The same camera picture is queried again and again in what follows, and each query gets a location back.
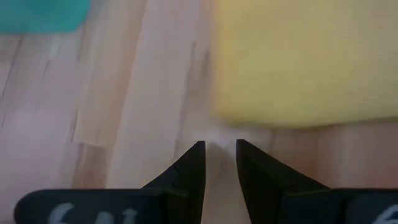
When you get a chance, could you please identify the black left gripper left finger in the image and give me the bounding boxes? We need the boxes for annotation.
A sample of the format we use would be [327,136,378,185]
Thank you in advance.
[14,140,206,224]

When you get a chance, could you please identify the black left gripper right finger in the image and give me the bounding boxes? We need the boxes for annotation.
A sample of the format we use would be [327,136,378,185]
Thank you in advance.
[236,139,398,224]

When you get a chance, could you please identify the yellow microfiber towel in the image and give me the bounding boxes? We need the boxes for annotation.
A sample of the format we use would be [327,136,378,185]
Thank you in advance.
[194,0,398,149]

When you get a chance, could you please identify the teal translucent plastic basket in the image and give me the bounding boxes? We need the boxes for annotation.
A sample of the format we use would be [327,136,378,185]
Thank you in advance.
[0,0,93,34]

